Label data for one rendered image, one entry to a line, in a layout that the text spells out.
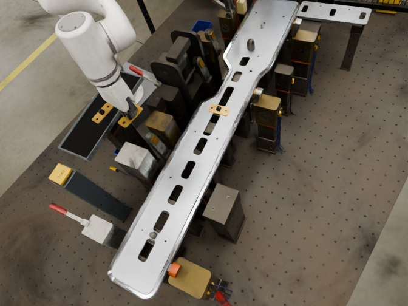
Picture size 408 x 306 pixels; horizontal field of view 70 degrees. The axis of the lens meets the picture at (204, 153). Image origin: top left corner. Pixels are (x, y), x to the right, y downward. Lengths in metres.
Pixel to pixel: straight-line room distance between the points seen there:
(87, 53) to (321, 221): 1.02
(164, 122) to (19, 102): 2.55
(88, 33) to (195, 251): 0.92
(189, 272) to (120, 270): 0.25
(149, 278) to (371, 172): 0.97
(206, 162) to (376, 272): 1.30
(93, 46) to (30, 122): 2.54
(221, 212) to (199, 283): 0.22
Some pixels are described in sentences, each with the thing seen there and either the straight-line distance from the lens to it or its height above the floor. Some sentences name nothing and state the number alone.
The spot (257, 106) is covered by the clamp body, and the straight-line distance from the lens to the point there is 1.10.
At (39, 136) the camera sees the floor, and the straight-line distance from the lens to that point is 3.05.
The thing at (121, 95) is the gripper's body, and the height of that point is 1.38.
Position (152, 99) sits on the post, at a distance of 1.15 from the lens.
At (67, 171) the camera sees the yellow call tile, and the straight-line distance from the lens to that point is 1.07.
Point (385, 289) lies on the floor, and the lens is 2.03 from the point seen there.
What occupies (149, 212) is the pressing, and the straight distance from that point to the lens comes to 1.05.
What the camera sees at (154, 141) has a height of 1.09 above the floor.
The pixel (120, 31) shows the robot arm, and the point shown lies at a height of 1.52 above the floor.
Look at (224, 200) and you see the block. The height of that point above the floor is 1.03.
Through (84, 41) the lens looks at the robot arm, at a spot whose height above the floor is 1.55.
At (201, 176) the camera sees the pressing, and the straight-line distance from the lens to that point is 1.04.
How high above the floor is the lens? 1.93
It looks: 60 degrees down
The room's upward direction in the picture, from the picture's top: 24 degrees counter-clockwise
